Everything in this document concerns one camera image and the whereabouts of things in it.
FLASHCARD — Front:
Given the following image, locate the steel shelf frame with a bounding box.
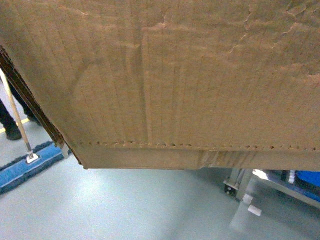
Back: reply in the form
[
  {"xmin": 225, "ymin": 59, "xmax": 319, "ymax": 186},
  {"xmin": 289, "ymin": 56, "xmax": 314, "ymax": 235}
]
[{"xmin": 223, "ymin": 168, "xmax": 320, "ymax": 209}]

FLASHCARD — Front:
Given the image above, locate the person in beige vest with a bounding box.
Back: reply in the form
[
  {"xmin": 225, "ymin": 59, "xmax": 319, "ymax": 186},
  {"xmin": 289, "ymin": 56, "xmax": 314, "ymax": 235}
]
[{"xmin": 0, "ymin": 82, "xmax": 42, "ymax": 141}]

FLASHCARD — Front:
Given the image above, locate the large cardboard box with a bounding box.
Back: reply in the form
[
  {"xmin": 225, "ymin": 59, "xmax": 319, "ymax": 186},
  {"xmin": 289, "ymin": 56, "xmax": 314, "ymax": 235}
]
[{"xmin": 0, "ymin": 0, "xmax": 320, "ymax": 171}]

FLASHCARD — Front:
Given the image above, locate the blue dust mop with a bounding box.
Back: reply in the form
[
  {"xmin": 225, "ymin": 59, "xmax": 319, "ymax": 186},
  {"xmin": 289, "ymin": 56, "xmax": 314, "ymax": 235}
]
[{"xmin": 0, "ymin": 71, "xmax": 71, "ymax": 195}]

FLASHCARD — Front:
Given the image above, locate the blue plastic crate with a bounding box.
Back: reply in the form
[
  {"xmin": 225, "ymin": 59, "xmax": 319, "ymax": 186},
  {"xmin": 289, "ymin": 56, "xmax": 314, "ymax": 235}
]
[{"xmin": 296, "ymin": 170, "xmax": 320, "ymax": 187}]

